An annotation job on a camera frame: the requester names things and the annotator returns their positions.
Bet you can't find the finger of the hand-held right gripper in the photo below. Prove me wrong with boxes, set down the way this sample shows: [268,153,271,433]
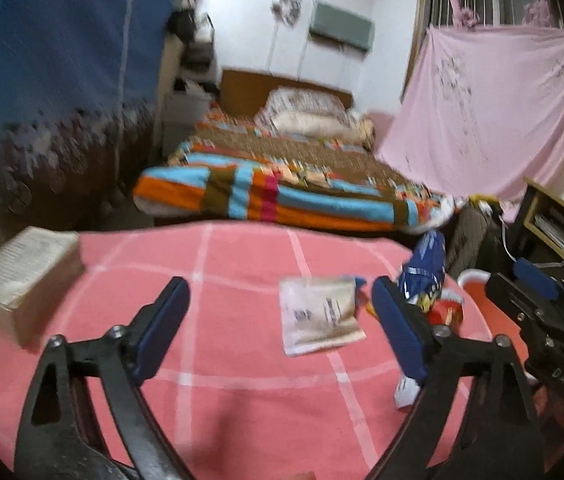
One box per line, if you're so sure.
[485,271,543,322]
[513,257,564,306]

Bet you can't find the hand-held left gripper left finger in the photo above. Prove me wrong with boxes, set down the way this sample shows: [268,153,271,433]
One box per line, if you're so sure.
[12,276,198,480]

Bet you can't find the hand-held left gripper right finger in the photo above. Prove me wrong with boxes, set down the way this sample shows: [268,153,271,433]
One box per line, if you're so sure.
[362,276,545,480]

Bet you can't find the orange bin with white rim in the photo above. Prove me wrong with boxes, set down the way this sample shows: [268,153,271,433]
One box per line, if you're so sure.
[457,269,530,361]

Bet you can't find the red snack packet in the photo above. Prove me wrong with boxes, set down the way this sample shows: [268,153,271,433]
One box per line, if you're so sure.
[427,292,465,336]

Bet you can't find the blue snack bag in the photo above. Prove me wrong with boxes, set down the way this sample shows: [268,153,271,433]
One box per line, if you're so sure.
[394,230,448,409]

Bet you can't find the white printed packet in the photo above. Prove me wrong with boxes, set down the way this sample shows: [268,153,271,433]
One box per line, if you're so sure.
[279,276,367,357]

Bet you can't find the stack of papers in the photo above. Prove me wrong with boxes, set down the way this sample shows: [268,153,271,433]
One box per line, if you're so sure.
[532,212,564,256]

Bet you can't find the striped brown cushion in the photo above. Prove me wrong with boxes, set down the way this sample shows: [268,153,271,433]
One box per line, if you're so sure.
[447,205,488,271]

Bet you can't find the pink checked tablecloth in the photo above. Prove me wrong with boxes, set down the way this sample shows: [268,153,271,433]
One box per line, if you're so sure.
[0,222,493,480]

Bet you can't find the beige cardboard box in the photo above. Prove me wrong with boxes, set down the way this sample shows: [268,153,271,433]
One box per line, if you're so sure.
[0,226,85,351]

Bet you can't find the pink hanging sheet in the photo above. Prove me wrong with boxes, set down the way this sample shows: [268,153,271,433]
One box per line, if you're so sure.
[377,25,564,223]

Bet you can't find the striped colourful bed blanket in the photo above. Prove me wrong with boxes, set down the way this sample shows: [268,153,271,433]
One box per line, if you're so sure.
[134,105,463,233]

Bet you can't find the white nightstand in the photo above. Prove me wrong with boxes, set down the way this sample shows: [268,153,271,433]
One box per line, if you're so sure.
[162,92,213,156]

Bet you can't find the cream pillow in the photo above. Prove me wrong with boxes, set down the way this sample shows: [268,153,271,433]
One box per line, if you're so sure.
[274,110,375,143]

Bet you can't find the wooden bed headboard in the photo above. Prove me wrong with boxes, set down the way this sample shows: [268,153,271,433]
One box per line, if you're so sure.
[220,68,353,116]

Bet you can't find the floral pillow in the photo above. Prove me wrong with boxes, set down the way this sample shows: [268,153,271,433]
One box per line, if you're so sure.
[254,87,348,128]

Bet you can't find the blue fabric wardrobe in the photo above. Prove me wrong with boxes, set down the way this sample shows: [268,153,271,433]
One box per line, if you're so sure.
[0,0,188,241]

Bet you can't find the grey hanging bag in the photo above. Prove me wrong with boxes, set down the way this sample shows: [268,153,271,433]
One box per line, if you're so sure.
[184,40,213,73]

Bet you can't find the black hanging bag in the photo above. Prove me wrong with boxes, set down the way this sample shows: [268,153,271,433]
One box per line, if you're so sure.
[169,7,198,41]

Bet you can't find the green wall cabinet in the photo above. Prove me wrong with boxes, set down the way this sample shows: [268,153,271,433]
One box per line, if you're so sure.
[308,1,375,52]

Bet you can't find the wall hook cluster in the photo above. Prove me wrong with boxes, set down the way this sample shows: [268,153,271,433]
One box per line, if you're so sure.
[271,0,300,26]

